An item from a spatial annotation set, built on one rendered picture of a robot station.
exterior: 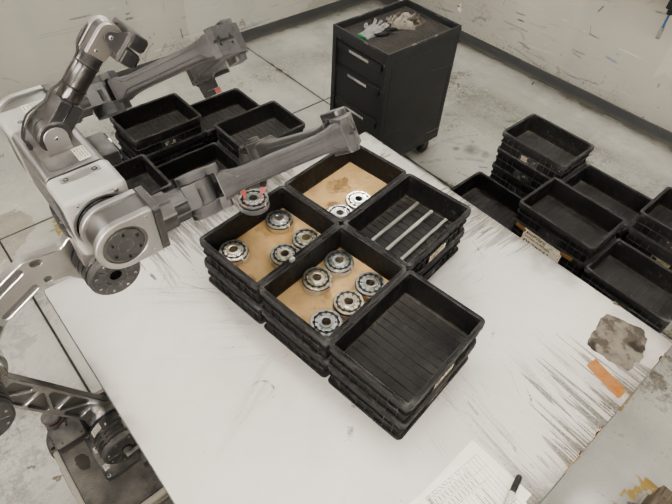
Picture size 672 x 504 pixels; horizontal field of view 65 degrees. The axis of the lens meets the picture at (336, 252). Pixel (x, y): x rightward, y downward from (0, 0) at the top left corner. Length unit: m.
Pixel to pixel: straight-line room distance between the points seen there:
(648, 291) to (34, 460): 2.79
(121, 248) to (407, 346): 0.93
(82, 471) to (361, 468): 1.09
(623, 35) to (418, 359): 3.37
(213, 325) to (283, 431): 0.46
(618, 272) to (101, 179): 2.33
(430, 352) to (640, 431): 1.39
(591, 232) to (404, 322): 1.33
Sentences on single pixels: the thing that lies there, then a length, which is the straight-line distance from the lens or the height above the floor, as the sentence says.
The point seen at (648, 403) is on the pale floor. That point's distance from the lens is 2.95.
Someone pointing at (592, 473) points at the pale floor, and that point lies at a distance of 2.65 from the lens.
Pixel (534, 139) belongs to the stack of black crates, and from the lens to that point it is 3.27.
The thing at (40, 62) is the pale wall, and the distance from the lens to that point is 4.39.
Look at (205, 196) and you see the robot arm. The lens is 1.19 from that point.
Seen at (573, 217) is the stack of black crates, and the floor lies 0.49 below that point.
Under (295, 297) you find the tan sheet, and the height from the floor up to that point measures 0.83.
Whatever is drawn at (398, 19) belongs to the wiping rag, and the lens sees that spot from 3.37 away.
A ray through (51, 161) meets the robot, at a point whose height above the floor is 1.53.
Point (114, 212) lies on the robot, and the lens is 1.13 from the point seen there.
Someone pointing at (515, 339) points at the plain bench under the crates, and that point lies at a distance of 1.96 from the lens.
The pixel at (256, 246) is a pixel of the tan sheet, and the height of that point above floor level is 0.83.
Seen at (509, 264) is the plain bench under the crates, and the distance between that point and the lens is 2.17.
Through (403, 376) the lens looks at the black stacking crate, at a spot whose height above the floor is 0.83.
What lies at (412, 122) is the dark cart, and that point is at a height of 0.36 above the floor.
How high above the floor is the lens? 2.24
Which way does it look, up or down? 48 degrees down
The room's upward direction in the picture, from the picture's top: 4 degrees clockwise
